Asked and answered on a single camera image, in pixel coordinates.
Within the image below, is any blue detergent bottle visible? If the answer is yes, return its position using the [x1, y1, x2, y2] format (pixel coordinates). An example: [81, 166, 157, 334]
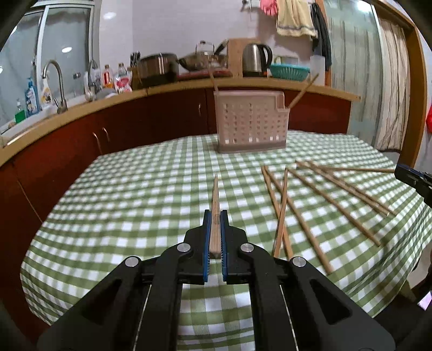
[25, 78, 42, 117]

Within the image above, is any steel wok with lid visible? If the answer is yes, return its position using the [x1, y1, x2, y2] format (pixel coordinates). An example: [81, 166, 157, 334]
[178, 40, 230, 72]

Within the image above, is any green checked tablecloth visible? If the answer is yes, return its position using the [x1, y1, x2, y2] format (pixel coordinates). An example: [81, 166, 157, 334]
[20, 130, 432, 351]

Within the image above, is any dark hanging cloth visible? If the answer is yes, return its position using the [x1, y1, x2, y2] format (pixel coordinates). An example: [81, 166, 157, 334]
[310, 3, 333, 71]

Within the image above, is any pink perforated utensil basket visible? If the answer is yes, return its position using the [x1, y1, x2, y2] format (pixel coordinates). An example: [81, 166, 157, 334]
[213, 89, 288, 154]

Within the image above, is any steel rice cooker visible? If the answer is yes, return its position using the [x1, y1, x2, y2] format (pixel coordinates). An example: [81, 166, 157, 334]
[138, 53, 179, 85]

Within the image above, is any striped curtain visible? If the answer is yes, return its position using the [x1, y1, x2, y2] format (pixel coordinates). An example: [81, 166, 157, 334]
[374, 17, 410, 152]

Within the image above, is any white spray bottle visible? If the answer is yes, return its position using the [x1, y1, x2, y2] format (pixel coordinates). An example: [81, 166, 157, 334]
[40, 72, 55, 109]

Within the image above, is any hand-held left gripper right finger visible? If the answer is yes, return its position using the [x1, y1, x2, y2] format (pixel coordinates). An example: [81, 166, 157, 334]
[220, 209, 396, 351]

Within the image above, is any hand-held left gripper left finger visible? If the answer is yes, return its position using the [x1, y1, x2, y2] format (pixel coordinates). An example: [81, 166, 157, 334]
[36, 209, 213, 351]

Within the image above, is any steel curved faucet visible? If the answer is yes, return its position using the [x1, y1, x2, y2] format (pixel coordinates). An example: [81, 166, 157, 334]
[42, 60, 69, 114]

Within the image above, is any slim wooden chopstick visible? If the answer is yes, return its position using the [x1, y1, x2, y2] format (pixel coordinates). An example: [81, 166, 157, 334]
[314, 165, 397, 174]
[288, 73, 320, 110]
[208, 174, 222, 259]
[207, 66, 219, 93]

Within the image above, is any set of wooden chopsticks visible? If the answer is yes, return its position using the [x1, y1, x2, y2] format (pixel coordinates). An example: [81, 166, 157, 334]
[261, 160, 397, 274]

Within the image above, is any translucent white container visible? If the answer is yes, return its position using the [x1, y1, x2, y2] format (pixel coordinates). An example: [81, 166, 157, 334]
[310, 55, 326, 86]

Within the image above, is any red and white packet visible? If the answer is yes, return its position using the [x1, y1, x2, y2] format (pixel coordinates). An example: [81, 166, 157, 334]
[114, 76, 133, 93]

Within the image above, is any small green jar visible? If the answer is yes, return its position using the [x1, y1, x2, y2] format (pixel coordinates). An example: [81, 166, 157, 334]
[14, 99, 27, 124]

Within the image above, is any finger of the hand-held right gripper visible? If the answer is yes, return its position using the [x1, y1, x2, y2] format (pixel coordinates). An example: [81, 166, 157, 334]
[395, 164, 432, 180]
[396, 170, 432, 204]

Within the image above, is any red induction cooker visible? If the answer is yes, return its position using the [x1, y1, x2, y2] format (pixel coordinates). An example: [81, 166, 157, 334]
[177, 69, 233, 80]

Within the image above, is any teal plastic colander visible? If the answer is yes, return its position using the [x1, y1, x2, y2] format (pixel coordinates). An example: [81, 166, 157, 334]
[269, 64, 310, 82]

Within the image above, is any beige kitchen countertop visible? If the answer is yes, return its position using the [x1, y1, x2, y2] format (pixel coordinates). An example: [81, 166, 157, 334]
[0, 75, 362, 166]

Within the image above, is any wooden cutting board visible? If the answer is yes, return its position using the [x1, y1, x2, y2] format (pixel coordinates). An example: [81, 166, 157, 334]
[227, 38, 257, 77]

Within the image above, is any glass door wooden frame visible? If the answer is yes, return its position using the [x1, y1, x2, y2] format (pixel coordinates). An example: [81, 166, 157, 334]
[322, 0, 429, 166]

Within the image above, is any sliding kitchen window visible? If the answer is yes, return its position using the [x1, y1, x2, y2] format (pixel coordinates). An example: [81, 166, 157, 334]
[0, 3, 102, 117]

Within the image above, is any yellow hanging towel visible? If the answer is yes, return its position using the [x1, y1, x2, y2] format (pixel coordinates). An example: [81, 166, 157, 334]
[276, 0, 317, 38]

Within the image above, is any steel electric kettle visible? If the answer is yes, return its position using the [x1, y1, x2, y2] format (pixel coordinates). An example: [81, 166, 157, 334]
[242, 43, 273, 77]

